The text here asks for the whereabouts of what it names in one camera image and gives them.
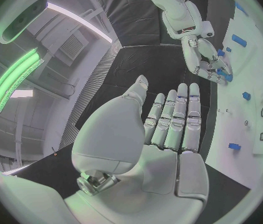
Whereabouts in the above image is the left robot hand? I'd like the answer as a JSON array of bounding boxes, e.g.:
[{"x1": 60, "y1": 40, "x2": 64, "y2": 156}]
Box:
[{"x1": 63, "y1": 74, "x2": 210, "y2": 224}]

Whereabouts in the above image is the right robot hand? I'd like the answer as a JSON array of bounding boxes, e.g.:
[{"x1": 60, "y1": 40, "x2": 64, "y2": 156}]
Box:
[{"x1": 180, "y1": 34, "x2": 234, "y2": 87}]

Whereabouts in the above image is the white task board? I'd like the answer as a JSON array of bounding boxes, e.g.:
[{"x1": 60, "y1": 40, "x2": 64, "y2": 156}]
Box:
[{"x1": 204, "y1": 0, "x2": 263, "y2": 190}]

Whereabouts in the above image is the tall blue peg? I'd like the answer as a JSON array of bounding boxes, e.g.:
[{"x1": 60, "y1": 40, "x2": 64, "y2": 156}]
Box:
[{"x1": 231, "y1": 34, "x2": 248, "y2": 48}]

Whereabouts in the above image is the large blue cylinder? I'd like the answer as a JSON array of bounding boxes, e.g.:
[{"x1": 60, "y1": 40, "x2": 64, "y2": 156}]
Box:
[{"x1": 234, "y1": 2, "x2": 250, "y2": 16}]

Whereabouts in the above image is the glowing light bar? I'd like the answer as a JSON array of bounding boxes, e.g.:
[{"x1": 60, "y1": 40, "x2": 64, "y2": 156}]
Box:
[{"x1": 0, "y1": 47, "x2": 45, "y2": 113}]

